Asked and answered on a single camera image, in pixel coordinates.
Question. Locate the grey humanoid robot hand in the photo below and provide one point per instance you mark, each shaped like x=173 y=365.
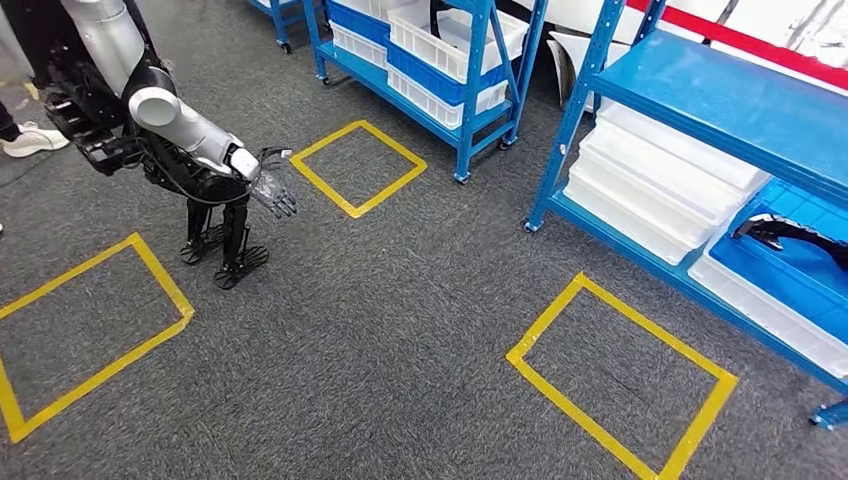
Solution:
x=275 y=195

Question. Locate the silver humanoid robot arm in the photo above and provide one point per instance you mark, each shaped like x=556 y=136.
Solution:
x=192 y=129

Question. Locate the blue metal shelf rack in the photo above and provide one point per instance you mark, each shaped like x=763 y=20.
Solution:
x=278 y=20
x=696 y=93
x=474 y=99

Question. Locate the translucent plastic bin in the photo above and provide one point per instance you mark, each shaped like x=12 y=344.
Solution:
x=358 y=46
x=424 y=43
x=424 y=99

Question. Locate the small blue plastic bin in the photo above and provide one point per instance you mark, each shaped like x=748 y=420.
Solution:
x=424 y=73
x=358 y=20

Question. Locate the black and silver humanoid robot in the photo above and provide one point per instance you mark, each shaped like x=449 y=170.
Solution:
x=99 y=40

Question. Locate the person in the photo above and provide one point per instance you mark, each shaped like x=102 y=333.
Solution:
x=33 y=140

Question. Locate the white car body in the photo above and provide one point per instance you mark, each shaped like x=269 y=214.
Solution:
x=576 y=60

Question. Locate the white plastic bin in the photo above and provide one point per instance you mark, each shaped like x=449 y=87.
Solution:
x=748 y=298

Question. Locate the red barrier belt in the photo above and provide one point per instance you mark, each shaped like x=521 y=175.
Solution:
x=748 y=43

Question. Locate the large blue plastic bin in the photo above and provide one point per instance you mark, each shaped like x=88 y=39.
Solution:
x=782 y=278

